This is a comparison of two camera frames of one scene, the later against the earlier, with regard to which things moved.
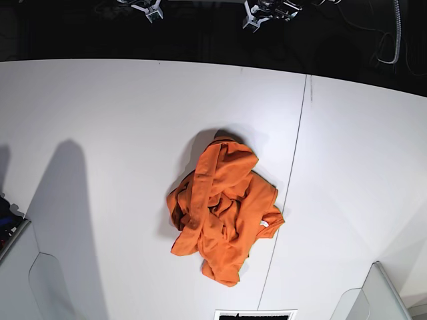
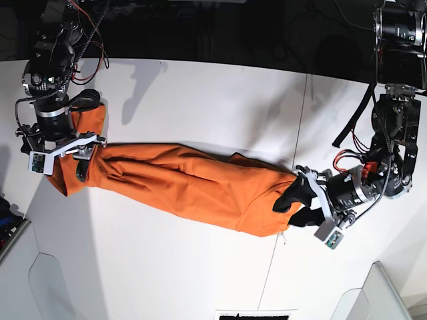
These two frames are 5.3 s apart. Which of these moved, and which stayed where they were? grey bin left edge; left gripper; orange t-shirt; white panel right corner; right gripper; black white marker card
Moved: right gripper; orange t-shirt; left gripper
Stayed: black white marker card; white panel right corner; grey bin left edge
